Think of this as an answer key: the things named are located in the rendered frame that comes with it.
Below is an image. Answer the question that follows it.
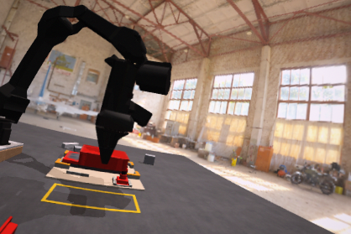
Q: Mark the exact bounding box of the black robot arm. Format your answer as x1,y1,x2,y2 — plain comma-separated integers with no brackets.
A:
0,4,172,146

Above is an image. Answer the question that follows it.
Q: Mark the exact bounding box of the yellow rectangular outline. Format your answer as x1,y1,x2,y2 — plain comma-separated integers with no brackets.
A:
41,184,140,213

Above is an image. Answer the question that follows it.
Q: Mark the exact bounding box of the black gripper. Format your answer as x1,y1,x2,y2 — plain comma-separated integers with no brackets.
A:
95,83,134,164

